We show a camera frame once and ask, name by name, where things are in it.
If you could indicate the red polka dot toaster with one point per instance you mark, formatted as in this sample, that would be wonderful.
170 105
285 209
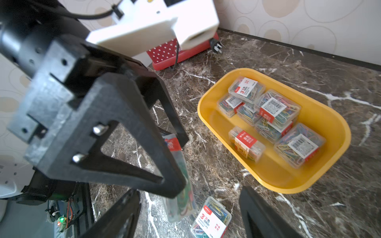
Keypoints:
170 53

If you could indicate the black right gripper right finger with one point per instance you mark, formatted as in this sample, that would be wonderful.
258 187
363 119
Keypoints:
260 220

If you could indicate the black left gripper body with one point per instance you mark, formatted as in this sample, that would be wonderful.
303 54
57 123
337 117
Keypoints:
77 97

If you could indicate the paper clip box red label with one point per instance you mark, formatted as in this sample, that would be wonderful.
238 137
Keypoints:
247 89

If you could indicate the paper clip box barcode label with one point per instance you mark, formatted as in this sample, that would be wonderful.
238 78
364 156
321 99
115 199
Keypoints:
299 145

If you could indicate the yellow plastic storage tray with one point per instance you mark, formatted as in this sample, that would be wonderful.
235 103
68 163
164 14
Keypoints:
273 115

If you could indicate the paper clip box in tray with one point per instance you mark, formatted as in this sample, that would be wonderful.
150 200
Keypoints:
246 144

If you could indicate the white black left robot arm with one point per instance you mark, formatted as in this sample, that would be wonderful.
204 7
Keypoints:
27 32

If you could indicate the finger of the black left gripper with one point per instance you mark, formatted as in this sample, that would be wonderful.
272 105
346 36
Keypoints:
153 89
134 142

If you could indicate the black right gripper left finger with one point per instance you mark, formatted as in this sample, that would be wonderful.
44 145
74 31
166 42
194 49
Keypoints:
121 220

